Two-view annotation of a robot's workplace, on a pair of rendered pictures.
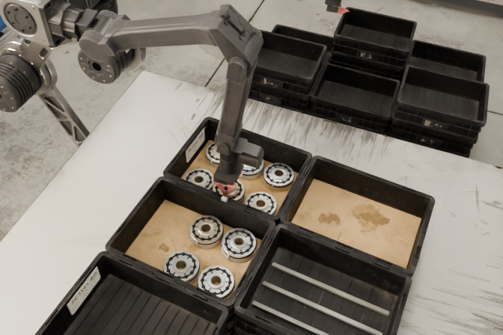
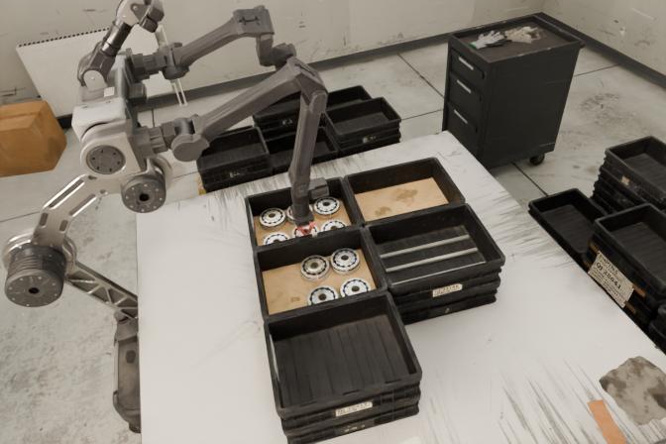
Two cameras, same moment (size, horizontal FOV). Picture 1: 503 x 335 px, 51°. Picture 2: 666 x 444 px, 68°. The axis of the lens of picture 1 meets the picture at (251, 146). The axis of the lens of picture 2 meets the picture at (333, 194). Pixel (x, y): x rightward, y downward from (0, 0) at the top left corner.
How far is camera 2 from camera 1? 0.69 m
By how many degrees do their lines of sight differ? 24
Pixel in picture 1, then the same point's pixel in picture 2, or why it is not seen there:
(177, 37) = (264, 100)
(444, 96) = (359, 120)
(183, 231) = (297, 280)
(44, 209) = (155, 354)
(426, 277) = not seen: hidden behind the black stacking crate
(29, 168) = (49, 382)
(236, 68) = (321, 98)
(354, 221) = (398, 203)
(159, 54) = (96, 220)
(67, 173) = (149, 318)
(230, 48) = (312, 84)
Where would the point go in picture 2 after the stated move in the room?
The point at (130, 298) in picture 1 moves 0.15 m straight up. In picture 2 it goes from (306, 345) to (300, 315)
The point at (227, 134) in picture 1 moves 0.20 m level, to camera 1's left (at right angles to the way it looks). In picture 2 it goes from (304, 173) to (250, 201)
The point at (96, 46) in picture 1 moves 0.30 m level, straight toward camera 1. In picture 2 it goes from (191, 146) to (279, 177)
